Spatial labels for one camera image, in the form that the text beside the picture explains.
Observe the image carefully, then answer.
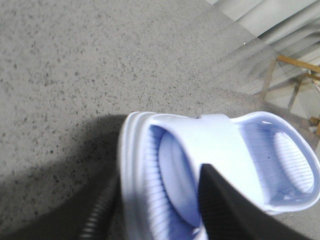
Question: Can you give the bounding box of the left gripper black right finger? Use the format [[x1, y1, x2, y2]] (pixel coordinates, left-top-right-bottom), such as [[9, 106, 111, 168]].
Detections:
[[199, 164, 307, 240]]

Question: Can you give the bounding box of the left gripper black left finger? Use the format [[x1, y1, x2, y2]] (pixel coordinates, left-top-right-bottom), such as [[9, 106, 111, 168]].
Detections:
[[4, 143, 120, 240]]

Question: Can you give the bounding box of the light blue slipper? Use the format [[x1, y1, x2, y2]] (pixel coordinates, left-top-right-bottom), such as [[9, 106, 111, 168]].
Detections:
[[118, 112, 273, 240], [149, 111, 320, 240]]

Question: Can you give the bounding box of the pale green curtain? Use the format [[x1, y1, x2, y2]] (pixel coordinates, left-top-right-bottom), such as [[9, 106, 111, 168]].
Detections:
[[209, 0, 320, 65]]

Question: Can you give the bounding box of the wooden frame behind table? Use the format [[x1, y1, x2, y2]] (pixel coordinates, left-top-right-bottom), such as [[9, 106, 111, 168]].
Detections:
[[260, 55, 320, 136]]

